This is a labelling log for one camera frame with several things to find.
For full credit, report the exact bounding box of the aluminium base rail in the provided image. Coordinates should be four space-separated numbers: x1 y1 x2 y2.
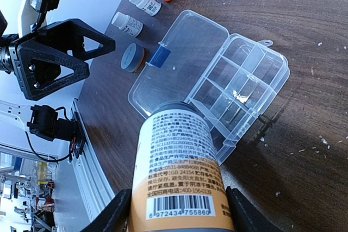
54 99 117 232

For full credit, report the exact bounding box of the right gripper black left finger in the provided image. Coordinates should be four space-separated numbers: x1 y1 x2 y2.
82 189 132 232

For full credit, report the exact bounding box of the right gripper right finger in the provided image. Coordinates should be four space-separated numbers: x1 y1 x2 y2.
226 186 282 232

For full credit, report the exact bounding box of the grey bottle cap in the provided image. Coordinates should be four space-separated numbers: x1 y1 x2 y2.
121 43 145 73

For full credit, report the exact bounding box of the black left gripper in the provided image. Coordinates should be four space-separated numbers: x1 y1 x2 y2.
1 19 116 101

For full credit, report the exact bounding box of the small white pill bottle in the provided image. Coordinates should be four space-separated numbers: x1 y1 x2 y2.
129 0 161 16

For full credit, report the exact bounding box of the grey-capped orange label bottle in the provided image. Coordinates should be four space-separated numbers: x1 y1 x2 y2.
127 102 235 231

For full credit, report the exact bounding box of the clear plastic pill organizer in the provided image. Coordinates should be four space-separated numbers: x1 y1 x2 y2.
128 10 290 163

